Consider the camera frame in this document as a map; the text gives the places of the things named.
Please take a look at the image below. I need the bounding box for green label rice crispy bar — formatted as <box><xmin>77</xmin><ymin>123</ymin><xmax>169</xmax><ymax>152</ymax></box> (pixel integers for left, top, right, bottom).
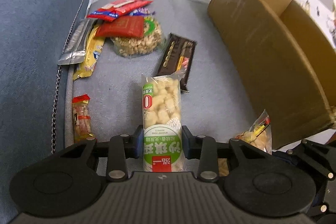
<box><xmin>142</xmin><ymin>73</ymin><xmax>185</xmax><ymax>172</ymax></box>

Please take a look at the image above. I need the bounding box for clear yellow snack packet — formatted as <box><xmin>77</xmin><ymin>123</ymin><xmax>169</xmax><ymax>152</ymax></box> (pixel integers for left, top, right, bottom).
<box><xmin>217</xmin><ymin>109</ymin><xmax>273</xmax><ymax>177</ymax></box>

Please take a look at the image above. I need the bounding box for small red gold candy packet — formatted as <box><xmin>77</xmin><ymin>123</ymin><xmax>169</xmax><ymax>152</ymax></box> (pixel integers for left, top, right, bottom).
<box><xmin>72</xmin><ymin>94</ymin><xmax>95</xmax><ymax>143</ymax></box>

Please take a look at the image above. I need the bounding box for dark brown chocolate bar packet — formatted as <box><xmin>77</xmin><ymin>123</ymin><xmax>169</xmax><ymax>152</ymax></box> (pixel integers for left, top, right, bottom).
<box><xmin>157</xmin><ymin>33</ymin><xmax>197</xmax><ymax>93</ymax></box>

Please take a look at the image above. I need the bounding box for round peanut brittle snack packet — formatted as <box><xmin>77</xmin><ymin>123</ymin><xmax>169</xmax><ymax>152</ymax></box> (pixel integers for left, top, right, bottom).
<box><xmin>110</xmin><ymin>16</ymin><xmax>166</xmax><ymax>58</ymax></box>

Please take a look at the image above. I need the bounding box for yellow cartoon snack packet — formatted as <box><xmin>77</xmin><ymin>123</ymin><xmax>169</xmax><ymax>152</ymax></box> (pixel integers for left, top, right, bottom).
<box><xmin>72</xmin><ymin>23</ymin><xmax>105</xmax><ymax>81</ymax></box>

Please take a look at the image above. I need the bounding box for silver foil snack bar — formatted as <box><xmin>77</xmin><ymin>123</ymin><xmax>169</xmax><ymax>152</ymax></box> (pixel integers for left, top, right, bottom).
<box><xmin>58</xmin><ymin>18</ymin><xmax>96</xmax><ymax>66</ymax></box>

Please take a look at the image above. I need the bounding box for red square snack packet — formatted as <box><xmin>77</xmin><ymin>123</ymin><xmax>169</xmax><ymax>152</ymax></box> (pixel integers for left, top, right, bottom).
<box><xmin>95</xmin><ymin>16</ymin><xmax>145</xmax><ymax>38</ymax></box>

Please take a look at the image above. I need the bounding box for red spicy strip snack packet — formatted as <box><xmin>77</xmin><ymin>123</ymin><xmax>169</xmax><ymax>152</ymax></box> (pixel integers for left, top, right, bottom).
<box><xmin>86</xmin><ymin>0</ymin><xmax>153</xmax><ymax>22</ymax></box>

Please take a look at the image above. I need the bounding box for purple candy bar packet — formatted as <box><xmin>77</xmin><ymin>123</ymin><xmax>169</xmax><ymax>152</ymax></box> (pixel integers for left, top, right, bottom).
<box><xmin>129</xmin><ymin>7</ymin><xmax>155</xmax><ymax>16</ymax></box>

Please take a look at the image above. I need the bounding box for grey deer print sofa cover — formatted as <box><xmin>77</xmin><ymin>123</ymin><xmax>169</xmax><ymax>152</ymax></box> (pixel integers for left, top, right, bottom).
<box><xmin>67</xmin><ymin>0</ymin><xmax>332</xmax><ymax>142</ymax></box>

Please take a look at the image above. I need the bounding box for brown cardboard box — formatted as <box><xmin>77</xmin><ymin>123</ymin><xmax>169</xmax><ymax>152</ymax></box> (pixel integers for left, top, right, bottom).
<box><xmin>208</xmin><ymin>0</ymin><xmax>335</xmax><ymax>149</ymax></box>

